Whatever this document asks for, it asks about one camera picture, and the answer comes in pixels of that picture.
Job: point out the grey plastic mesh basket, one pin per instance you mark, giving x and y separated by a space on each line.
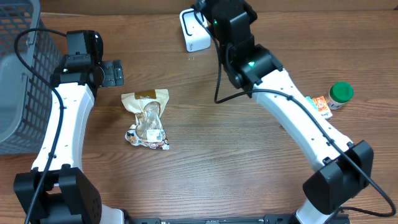
25 101

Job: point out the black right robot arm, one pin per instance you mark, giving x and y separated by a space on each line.
341 167

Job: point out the snack wrapper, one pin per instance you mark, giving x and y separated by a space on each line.
146 141

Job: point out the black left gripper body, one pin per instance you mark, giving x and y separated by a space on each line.
112 73

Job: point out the teal tissue pack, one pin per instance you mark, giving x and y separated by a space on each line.
309 99

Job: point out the white barcode scanner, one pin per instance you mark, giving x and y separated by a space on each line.
196 37

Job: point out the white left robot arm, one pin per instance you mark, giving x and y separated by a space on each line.
56 190

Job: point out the beige brown snack pouch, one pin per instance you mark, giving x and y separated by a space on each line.
148 107

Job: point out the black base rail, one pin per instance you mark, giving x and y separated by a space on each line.
267 219

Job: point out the orange tissue pack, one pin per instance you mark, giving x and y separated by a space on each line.
322 107

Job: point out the green lid jar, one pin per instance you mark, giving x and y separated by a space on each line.
339 94

